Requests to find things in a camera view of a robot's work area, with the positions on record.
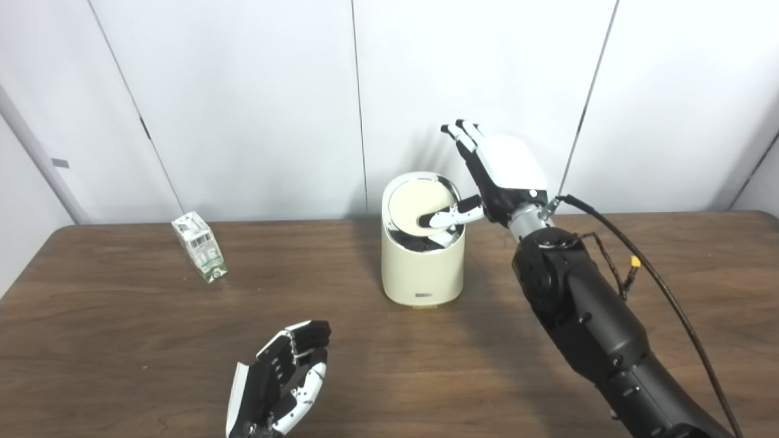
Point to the white green milk carton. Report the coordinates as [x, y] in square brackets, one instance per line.
[204, 249]

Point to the black bin liner bag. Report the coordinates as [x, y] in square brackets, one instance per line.
[420, 242]

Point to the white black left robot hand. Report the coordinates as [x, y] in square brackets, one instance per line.
[274, 377]

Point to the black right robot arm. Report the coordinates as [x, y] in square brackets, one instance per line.
[596, 322]

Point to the cream-colored bin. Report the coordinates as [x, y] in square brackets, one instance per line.
[420, 271]

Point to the small grey tag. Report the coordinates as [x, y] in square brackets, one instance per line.
[59, 163]

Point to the black partition hinge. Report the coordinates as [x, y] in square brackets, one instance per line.
[145, 128]

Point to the white partition post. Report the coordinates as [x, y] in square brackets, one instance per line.
[42, 158]

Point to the round cream bin lid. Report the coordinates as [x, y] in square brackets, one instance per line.
[414, 201]

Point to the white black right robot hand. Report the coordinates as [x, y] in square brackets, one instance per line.
[508, 167]

